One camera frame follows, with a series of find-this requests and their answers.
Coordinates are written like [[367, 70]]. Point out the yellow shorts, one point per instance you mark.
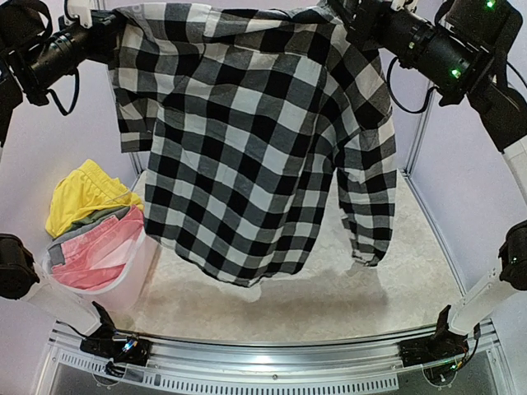
[[85, 190]]

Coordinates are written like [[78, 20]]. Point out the pink printed garment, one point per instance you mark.
[[96, 258]]

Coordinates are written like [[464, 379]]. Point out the right aluminium frame post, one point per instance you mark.
[[423, 119]]

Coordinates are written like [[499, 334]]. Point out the black white plaid shirt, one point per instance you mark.
[[248, 117]]

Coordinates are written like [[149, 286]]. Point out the white plastic laundry basket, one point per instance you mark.
[[123, 293]]

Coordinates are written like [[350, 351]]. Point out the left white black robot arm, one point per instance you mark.
[[33, 57]]

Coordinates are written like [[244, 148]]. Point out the olive green garment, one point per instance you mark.
[[95, 216]]

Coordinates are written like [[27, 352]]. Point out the aluminium frame post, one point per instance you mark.
[[423, 119], [137, 165]]

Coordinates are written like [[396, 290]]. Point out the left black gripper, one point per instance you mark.
[[109, 21]]

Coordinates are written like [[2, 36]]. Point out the left aluminium frame post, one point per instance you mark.
[[137, 165]]

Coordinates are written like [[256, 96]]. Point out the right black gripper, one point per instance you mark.
[[363, 21]]

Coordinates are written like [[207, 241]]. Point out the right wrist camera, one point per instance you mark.
[[408, 5]]

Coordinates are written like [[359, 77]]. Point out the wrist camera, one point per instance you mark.
[[78, 11], [408, 5]]

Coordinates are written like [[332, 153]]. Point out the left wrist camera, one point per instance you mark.
[[78, 11]]

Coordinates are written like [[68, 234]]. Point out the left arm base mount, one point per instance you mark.
[[110, 343]]

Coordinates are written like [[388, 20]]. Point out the grey garment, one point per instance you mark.
[[54, 251]]

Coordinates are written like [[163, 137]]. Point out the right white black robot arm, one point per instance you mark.
[[463, 53]]

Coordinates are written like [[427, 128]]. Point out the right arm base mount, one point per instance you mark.
[[441, 345]]

